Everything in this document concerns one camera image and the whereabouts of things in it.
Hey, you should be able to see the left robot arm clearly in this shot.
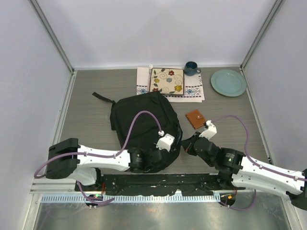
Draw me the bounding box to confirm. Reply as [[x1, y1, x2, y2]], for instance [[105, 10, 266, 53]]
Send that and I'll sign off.
[[46, 138, 170, 191]]

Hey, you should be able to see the slotted cable duct rail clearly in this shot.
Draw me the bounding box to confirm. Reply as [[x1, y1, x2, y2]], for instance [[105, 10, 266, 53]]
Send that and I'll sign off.
[[40, 193, 220, 203]]

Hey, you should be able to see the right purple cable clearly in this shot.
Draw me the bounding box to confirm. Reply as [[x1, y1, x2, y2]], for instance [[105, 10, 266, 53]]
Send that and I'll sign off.
[[211, 115, 307, 211]]

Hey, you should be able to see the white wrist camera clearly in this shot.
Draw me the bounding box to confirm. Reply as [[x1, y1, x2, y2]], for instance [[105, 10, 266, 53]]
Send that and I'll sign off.
[[156, 134, 175, 152], [199, 120, 217, 140]]

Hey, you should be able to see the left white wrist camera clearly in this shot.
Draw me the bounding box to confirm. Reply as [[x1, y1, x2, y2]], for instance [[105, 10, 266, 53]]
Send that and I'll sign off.
[[156, 134, 175, 152]]

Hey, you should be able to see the dark blue ceramic mug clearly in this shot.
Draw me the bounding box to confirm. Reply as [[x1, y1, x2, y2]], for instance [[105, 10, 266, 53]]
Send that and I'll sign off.
[[184, 61, 201, 76]]

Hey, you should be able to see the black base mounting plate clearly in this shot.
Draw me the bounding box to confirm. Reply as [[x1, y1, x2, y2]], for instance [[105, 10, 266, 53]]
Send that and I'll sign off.
[[81, 173, 235, 196]]

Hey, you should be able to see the patterned white placemat cloth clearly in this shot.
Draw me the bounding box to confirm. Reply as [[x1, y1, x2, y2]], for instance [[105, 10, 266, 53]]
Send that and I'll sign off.
[[136, 67, 205, 103]]

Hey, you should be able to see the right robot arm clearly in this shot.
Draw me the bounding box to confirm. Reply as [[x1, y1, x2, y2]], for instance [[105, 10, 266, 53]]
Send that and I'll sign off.
[[181, 132, 307, 210]]

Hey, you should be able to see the brown leather wallet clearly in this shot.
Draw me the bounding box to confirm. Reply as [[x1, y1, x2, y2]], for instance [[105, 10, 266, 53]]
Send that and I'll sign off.
[[185, 109, 206, 129]]

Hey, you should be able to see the square floral ceramic plate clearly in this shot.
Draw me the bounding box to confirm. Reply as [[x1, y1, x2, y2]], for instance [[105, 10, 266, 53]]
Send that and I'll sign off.
[[149, 68, 185, 96]]

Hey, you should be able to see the round teal plate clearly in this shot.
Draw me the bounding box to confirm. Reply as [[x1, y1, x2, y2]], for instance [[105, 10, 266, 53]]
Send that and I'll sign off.
[[210, 69, 247, 97]]

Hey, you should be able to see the black student backpack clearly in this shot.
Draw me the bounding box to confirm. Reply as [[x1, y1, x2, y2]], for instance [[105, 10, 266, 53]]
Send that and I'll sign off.
[[92, 92, 182, 166]]

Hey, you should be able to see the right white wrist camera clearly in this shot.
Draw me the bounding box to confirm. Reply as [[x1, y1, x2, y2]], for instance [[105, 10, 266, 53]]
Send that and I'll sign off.
[[199, 120, 217, 140]]

